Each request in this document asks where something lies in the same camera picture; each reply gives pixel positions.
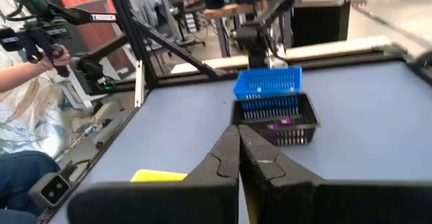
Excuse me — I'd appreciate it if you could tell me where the wooden side board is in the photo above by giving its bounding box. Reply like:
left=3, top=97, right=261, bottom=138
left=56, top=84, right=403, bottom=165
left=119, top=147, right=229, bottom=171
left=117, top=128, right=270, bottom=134
left=170, top=34, right=394, bottom=76

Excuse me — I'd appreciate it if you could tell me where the black table clamp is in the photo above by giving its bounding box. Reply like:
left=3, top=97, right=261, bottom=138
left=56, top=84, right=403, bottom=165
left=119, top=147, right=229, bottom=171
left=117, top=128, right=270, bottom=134
left=406, top=50, right=432, bottom=75

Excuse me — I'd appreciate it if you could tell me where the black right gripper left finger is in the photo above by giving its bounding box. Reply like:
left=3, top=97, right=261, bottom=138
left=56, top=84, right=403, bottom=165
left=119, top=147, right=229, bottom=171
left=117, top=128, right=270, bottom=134
left=67, top=125, right=242, bottom=224

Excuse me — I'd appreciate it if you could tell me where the black cabinet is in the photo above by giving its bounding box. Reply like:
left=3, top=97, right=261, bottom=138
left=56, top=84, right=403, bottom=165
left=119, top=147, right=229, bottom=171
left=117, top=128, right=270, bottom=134
left=290, top=0, right=352, bottom=49

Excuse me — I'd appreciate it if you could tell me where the black diagonal rig brace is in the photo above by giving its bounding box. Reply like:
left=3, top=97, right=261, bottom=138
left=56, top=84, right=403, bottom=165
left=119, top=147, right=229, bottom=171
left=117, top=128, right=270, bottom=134
left=134, top=20, right=222, bottom=80

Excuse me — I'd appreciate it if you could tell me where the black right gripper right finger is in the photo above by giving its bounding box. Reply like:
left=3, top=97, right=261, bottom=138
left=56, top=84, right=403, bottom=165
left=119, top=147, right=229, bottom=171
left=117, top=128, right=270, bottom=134
left=238, top=124, right=432, bottom=224

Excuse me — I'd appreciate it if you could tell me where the person's hand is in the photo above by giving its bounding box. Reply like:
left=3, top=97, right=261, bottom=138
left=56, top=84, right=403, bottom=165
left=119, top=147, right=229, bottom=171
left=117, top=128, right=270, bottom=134
left=39, top=44, right=72, bottom=69

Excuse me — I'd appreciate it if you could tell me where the wooden background desk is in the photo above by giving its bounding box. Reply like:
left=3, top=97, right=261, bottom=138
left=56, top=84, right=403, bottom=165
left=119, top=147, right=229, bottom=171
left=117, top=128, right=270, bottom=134
left=202, top=1, right=291, bottom=59

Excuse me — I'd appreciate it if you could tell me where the grey office chair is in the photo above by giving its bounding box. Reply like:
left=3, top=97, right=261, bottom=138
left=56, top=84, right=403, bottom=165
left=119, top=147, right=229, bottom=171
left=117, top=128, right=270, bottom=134
left=126, top=0, right=176, bottom=28

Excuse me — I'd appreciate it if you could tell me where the black rig post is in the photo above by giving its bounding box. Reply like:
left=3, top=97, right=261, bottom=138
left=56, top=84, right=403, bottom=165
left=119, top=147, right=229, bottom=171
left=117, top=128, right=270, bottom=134
left=103, top=0, right=160, bottom=90

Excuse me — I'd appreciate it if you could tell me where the person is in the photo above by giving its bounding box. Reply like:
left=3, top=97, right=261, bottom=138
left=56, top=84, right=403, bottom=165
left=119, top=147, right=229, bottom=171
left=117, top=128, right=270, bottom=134
left=0, top=0, right=88, bottom=224

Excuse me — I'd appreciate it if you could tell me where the aluminium extrusion bar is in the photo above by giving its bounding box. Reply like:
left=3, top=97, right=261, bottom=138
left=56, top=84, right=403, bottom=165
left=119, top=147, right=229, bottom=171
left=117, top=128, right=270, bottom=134
left=134, top=59, right=146, bottom=109

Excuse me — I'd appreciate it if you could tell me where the black plastic basket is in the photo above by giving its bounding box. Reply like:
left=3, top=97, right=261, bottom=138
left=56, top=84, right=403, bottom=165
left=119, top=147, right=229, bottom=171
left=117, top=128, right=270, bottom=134
left=230, top=92, right=321, bottom=147

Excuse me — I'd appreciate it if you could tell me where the yellow plastic basket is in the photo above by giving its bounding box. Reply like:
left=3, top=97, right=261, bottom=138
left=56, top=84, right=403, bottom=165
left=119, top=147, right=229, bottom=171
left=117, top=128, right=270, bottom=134
left=130, top=169, right=188, bottom=184

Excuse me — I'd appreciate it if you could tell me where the person's forearm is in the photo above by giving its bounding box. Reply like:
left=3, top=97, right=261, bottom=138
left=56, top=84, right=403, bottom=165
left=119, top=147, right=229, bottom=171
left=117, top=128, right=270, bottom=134
left=0, top=60, right=48, bottom=94

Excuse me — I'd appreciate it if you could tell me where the grey camera box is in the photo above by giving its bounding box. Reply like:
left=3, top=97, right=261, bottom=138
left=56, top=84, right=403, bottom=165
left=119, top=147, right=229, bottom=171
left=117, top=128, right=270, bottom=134
left=28, top=171, right=72, bottom=208

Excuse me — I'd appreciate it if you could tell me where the blue plastic basket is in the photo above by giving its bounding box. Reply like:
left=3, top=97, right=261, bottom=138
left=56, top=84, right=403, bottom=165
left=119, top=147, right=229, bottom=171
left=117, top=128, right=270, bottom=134
left=232, top=65, right=304, bottom=102

